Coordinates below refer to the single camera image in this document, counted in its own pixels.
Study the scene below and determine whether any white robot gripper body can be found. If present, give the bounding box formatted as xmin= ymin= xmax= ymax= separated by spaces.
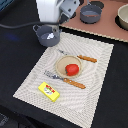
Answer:
xmin=36 ymin=0 xmax=80 ymax=23

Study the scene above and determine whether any grey cooking pot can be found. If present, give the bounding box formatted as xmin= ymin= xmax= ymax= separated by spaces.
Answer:
xmin=33 ymin=25 xmax=61 ymax=47

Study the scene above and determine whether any grey frying pan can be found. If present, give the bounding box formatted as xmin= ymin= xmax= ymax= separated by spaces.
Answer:
xmin=80 ymin=5 xmax=102 ymax=24

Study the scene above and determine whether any red toy tomato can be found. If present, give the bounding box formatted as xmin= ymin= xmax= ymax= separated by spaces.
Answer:
xmin=65 ymin=64 xmax=79 ymax=76

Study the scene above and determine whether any yellow butter box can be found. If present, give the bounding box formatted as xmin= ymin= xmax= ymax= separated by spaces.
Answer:
xmin=38 ymin=82 xmax=60 ymax=102

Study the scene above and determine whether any tan wooden plate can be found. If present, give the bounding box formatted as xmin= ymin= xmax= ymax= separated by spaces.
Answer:
xmin=55 ymin=55 xmax=83 ymax=79

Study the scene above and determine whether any beige woven placemat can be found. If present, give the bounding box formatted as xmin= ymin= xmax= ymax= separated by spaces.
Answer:
xmin=14 ymin=32 xmax=113 ymax=128

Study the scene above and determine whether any beige bowl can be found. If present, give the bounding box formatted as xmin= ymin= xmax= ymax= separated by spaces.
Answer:
xmin=118 ymin=4 xmax=128 ymax=30

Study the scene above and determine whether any wooden handled knife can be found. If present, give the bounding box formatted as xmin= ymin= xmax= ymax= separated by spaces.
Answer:
xmin=58 ymin=49 xmax=97 ymax=63

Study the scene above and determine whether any wooden handled fork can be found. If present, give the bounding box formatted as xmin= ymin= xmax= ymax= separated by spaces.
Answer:
xmin=44 ymin=70 xmax=86 ymax=89

